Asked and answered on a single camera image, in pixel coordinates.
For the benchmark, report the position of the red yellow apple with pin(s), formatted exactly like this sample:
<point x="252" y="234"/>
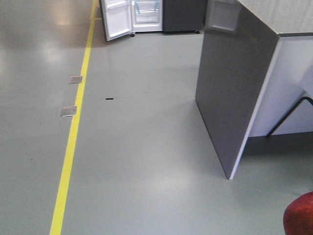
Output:
<point x="298" y="216"/>

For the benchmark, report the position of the open fridge door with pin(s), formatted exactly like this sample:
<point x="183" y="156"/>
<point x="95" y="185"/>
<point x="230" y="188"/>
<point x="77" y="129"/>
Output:
<point x="117" y="18"/>

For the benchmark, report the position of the metal floor plate near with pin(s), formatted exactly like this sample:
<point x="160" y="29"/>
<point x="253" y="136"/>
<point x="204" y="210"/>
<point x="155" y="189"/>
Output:
<point x="68" y="111"/>

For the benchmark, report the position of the metal floor plate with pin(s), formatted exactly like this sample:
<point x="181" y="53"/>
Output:
<point x="75" y="80"/>
<point x="68" y="111"/>

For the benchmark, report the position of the metal floor plate far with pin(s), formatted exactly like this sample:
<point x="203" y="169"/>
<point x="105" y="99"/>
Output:
<point x="75" y="80"/>

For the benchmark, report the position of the black metal stand leg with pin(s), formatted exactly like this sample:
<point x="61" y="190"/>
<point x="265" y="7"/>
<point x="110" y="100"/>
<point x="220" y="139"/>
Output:
<point x="288" y="113"/>

